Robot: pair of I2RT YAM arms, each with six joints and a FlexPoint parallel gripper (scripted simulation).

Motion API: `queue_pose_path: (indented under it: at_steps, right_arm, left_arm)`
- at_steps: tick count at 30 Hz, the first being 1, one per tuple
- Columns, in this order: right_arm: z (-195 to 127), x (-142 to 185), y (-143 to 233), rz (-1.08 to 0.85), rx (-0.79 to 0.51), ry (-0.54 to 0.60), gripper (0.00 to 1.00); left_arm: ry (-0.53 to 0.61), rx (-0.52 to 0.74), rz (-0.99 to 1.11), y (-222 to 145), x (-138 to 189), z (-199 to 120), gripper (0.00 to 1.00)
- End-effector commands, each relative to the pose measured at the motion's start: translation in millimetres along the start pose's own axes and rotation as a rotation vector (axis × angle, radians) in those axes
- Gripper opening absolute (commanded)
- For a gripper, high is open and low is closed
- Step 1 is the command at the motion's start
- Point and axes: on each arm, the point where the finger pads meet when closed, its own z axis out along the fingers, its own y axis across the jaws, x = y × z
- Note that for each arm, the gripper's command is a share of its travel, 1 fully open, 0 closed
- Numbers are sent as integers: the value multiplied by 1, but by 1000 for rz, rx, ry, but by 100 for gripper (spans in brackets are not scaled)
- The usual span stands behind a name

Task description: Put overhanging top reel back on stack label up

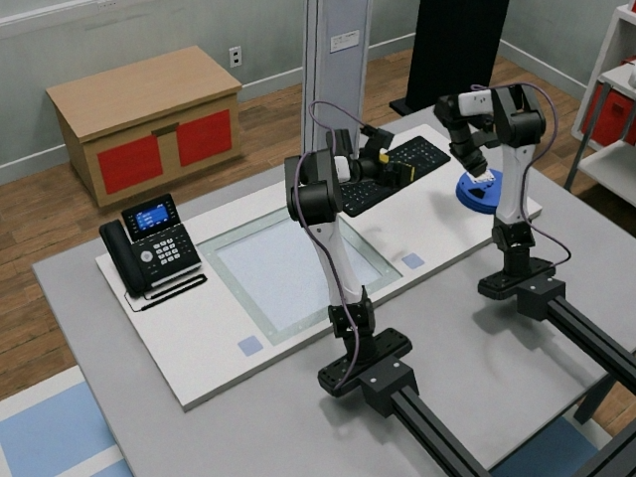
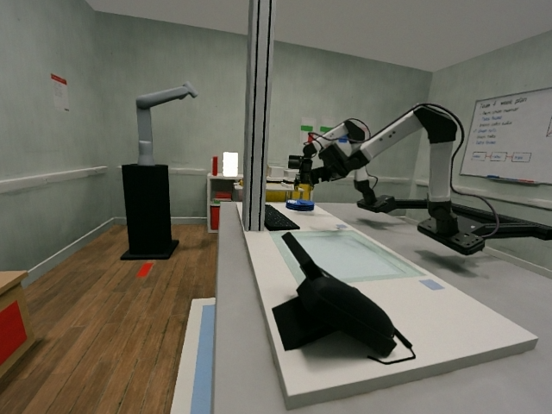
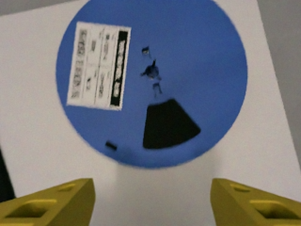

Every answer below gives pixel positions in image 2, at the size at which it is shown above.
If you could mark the white desk top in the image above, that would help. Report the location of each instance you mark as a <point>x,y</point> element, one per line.
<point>448,329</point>

